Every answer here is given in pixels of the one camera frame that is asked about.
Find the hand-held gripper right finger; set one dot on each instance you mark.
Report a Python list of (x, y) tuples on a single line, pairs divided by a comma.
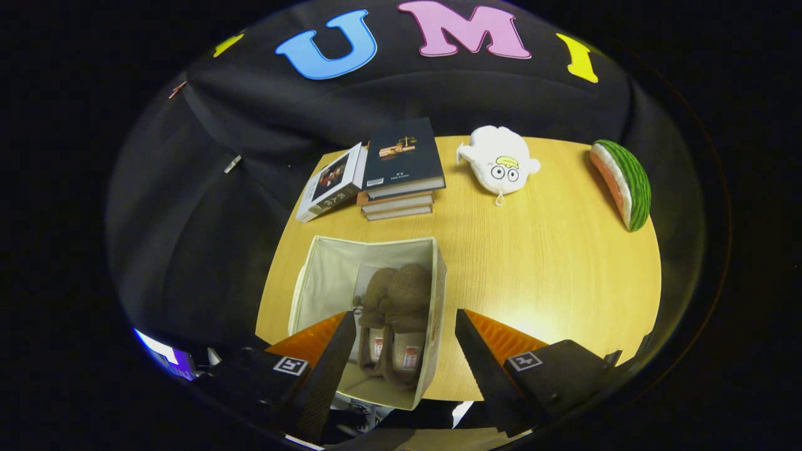
[(482, 376)]

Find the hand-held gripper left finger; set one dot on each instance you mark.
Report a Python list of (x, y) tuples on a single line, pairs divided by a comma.
[(326, 382)]

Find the beige fabric storage box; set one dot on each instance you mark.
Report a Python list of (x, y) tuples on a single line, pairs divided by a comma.
[(326, 282)]

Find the brown fuzzy shoe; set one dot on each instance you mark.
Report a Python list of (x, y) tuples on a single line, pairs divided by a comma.
[(410, 294), (378, 291)]

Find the lit computer screen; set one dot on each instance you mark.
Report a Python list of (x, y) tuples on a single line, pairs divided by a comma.
[(175, 362)]

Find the white book with portrait cover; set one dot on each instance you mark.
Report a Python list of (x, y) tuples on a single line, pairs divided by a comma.
[(329, 185)]

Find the white plush toy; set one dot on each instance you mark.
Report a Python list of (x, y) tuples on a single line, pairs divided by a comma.
[(495, 156)]

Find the dark book with scales print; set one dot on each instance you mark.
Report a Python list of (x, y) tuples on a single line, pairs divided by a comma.
[(404, 153)]

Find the silver clip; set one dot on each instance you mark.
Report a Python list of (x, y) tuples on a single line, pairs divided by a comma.
[(232, 164)]

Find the watermelon slice plush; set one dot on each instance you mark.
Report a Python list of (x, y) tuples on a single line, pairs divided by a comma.
[(636, 185)]

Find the pink clip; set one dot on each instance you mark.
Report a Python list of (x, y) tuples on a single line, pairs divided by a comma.
[(177, 89)]

